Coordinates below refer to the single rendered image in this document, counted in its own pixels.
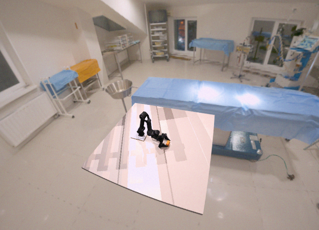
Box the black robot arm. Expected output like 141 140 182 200
137 111 165 141

